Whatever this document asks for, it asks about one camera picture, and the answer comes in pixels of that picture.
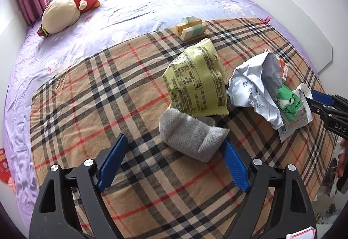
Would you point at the tan plaid blanket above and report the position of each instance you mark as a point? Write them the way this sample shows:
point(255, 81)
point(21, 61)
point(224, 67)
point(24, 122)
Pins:
point(108, 108)

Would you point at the red packet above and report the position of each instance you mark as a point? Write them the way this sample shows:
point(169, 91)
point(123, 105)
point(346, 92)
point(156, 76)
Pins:
point(3, 165)

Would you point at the pink clothespin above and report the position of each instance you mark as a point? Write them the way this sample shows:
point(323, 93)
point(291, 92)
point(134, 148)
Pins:
point(266, 20)

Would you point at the green snack bag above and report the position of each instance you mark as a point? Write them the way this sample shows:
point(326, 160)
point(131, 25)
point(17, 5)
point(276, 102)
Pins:
point(195, 78)

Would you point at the white paper bag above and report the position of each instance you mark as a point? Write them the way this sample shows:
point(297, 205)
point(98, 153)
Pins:
point(250, 84)

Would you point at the small yellow teal box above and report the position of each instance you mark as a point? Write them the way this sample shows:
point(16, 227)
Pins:
point(190, 32)

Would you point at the orange-white small box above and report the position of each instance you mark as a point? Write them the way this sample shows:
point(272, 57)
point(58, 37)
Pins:
point(284, 67)

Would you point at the cream and red plush toy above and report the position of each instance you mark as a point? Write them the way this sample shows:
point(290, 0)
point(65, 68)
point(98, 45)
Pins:
point(59, 14)

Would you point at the person's right hand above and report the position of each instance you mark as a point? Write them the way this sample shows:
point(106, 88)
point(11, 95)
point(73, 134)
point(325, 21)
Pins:
point(341, 165)

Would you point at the pink white box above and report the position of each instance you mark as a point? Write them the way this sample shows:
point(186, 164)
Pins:
point(304, 233)

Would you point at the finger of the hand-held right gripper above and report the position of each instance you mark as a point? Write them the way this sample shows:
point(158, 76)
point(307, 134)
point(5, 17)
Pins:
point(322, 97)
point(316, 107)

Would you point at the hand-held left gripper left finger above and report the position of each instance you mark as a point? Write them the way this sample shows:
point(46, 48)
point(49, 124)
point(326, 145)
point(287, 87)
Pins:
point(112, 164)

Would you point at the purple floral bed sheet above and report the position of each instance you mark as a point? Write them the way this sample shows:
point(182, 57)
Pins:
point(152, 7)

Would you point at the grey bubble mailer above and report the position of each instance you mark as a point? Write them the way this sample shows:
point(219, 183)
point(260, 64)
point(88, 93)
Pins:
point(187, 133)

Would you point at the green and white plastic packet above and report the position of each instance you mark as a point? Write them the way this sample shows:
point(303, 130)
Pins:
point(288, 103)

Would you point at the white bed headboard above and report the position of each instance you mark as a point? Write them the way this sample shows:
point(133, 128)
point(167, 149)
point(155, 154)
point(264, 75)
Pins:
point(285, 10)

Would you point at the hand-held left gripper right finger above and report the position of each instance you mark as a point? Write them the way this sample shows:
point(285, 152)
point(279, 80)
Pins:
point(235, 171)

